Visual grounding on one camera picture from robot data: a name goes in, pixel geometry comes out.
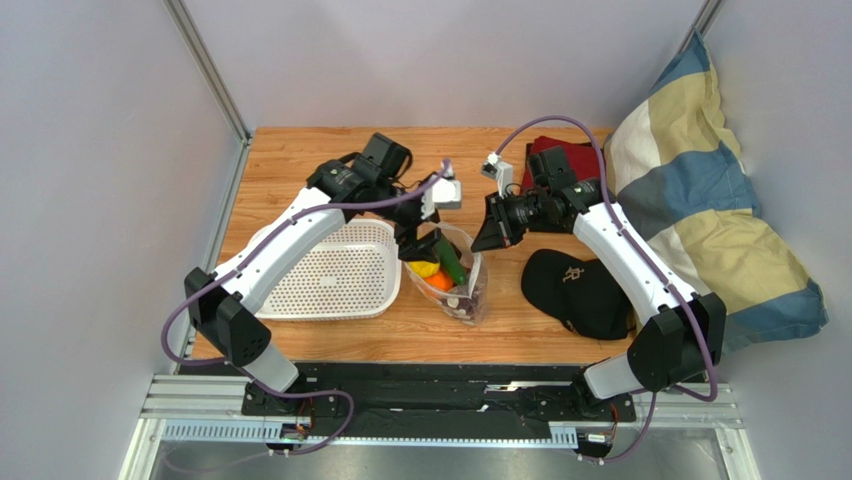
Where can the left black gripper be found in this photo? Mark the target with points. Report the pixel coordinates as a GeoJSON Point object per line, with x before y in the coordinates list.
{"type": "Point", "coordinates": [409, 247]}

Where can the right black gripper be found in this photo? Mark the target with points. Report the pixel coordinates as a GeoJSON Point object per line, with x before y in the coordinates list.
{"type": "Point", "coordinates": [496, 217]}

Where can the yellow lemon toy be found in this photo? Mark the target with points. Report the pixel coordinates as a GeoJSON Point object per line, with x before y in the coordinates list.
{"type": "Point", "coordinates": [424, 269]}

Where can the green cucumber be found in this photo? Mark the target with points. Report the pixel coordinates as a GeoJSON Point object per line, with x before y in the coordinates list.
{"type": "Point", "coordinates": [450, 260]}

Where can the orange fruit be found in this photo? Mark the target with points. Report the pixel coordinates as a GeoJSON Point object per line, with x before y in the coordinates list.
{"type": "Point", "coordinates": [440, 281]}

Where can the clear zip top bag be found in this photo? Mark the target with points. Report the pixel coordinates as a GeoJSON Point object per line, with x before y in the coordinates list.
{"type": "Point", "coordinates": [473, 262]}

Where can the red grape bunch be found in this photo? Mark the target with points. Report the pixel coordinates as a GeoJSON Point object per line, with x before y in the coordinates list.
{"type": "Point", "coordinates": [465, 309]}

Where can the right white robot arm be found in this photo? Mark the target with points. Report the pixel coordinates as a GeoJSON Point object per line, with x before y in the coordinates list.
{"type": "Point", "coordinates": [680, 331]}

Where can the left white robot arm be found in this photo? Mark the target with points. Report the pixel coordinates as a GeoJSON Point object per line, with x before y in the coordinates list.
{"type": "Point", "coordinates": [222, 305]}

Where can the white perforated plastic basket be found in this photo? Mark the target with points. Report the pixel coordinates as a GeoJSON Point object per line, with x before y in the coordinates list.
{"type": "Point", "coordinates": [352, 274]}

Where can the black baseball cap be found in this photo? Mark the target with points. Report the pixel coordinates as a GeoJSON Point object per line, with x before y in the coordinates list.
{"type": "Point", "coordinates": [582, 295]}

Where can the folded red cloth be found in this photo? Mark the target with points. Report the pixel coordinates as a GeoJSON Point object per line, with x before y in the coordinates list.
{"type": "Point", "coordinates": [584, 162]}

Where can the blue yellow checked pillow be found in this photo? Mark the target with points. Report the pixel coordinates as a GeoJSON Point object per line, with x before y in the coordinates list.
{"type": "Point", "coordinates": [676, 171]}

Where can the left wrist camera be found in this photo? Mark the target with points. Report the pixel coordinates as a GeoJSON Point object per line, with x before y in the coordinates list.
{"type": "Point", "coordinates": [444, 194]}

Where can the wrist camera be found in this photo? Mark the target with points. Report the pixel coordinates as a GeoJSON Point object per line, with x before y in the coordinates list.
{"type": "Point", "coordinates": [444, 194]}
{"type": "Point", "coordinates": [498, 170]}

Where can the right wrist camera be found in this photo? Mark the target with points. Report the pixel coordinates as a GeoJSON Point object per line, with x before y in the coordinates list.
{"type": "Point", "coordinates": [498, 170]}

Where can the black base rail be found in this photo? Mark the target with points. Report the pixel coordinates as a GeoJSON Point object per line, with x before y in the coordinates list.
{"type": "Point", "coordinates": [436, 401]}

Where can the aluminium frame post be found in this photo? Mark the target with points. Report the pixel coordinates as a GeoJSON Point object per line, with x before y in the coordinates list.
{"type": "Point", "coordinates": [193, 38]}

